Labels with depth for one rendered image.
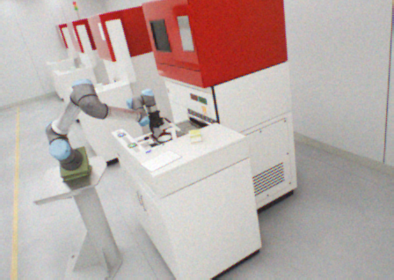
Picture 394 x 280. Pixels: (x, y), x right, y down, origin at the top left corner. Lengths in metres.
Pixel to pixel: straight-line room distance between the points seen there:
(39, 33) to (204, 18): 8.13
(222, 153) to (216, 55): 0.66
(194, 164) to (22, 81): 8.52
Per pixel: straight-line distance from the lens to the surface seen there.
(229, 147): 1.84
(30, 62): 9.90
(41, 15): 9.90
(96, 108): 1.81
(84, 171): 2.23
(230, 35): 2.14
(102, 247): 2.57
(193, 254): 2.06
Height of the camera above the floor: 1.77
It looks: 23 degrees down
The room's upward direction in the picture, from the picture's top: 11 degrees counter-clockwise
